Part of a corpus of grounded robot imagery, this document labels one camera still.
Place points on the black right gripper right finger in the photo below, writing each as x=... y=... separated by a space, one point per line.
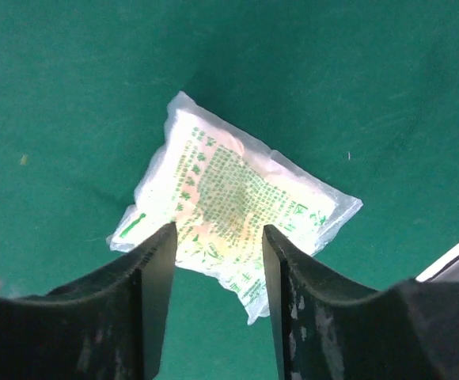
x=326 y=326

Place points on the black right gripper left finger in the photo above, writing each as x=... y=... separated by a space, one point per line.
x=108 y=324

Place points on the green gauze packet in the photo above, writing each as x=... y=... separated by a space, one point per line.
x=221 y=187

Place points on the dark green surgical drape cloth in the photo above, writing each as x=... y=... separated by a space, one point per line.
x=364 y=95

